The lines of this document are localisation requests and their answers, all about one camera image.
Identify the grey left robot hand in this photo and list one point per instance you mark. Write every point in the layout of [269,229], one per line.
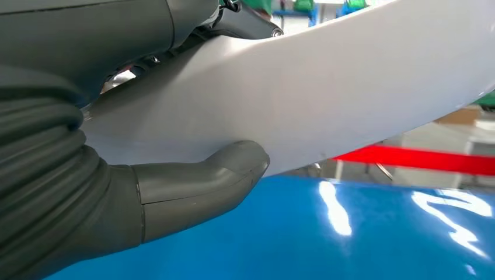
[77,38]

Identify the long red barrier belt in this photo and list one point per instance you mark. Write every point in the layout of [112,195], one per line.
[425,160]

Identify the green plastic crate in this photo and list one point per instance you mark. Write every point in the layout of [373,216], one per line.
[487,101]

